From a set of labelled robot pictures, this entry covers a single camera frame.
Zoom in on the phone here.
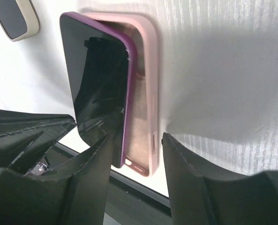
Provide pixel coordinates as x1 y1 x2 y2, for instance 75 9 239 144
0 0 40 42

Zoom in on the purple smartphone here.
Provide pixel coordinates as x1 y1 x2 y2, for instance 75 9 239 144
60 12 137 168

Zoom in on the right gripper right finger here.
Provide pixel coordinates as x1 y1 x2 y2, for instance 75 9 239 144
162 133 278 225

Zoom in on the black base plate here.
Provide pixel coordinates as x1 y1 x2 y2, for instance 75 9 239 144
43 142 172 225

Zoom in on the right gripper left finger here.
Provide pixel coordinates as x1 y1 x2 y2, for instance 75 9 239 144
0 135 111 225

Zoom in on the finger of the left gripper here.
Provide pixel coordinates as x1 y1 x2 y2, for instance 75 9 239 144
0 110 76 173

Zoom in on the pink phone case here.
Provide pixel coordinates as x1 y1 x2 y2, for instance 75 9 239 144
85 12 159 177

